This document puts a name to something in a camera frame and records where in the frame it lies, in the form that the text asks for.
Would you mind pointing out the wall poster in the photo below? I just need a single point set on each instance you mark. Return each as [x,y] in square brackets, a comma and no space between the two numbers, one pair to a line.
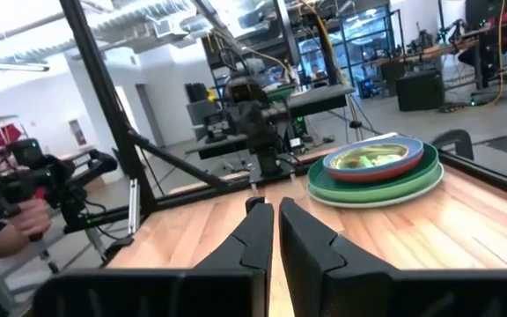
[77,132]

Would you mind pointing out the black aluminium rig frame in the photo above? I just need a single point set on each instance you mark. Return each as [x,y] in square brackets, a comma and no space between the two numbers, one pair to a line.
[104,88]

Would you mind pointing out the blue plastic plate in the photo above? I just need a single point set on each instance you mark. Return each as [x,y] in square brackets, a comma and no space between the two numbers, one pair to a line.
[415,149]

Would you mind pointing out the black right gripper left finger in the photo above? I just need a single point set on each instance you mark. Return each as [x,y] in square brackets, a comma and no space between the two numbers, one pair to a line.
[249,251]

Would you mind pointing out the person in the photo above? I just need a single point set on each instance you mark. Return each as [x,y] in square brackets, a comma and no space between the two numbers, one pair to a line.
[315,71]
[24,220]

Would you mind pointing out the green object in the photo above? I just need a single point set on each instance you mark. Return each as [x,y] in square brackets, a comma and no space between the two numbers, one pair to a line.
[280,92]

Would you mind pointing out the wooden worktable with robot arms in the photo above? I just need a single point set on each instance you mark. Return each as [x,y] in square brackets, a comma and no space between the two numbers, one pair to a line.
[429,49]

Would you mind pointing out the black desk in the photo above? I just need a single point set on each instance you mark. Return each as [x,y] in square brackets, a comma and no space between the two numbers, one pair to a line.
[324,101]

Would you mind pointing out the ceiling air vent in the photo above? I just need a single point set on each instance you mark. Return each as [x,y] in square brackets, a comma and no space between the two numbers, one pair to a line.
[164,27]

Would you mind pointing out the black folders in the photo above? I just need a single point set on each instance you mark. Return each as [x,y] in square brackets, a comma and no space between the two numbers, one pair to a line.
[196,91]

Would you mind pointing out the small yellow clip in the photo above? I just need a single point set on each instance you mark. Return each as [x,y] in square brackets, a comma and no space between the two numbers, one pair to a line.
[212,95]

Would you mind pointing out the black table edge bracket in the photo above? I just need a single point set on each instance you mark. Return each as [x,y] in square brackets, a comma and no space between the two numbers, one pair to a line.
[453,133]

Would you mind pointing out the pink translucent plate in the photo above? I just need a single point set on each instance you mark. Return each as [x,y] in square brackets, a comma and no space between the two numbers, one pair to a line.
[368,177]

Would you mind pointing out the black monitor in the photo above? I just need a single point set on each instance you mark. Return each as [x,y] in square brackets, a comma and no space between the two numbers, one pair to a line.
[500,11]

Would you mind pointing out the grey bin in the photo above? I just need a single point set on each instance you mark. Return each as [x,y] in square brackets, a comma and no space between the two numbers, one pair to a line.
[200,112]

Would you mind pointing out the orange translucent plate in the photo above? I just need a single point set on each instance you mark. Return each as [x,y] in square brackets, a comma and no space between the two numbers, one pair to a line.
[385,152]

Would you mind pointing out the small black cabinet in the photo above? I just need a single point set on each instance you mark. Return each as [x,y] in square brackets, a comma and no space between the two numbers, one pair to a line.
[421,90]

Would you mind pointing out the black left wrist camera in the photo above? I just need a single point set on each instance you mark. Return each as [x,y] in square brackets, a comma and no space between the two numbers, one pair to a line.
[247,92]

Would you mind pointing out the silver ventilation duct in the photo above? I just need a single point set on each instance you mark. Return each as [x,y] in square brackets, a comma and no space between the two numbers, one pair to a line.
[148,17]

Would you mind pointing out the silver frame bracket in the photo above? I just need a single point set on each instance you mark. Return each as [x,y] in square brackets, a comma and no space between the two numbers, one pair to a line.
[134,207]

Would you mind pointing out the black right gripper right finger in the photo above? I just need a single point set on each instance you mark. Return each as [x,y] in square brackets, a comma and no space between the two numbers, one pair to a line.
[310,264]

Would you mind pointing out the ceiling strip light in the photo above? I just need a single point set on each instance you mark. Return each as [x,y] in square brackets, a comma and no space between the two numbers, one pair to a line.
[11,67]

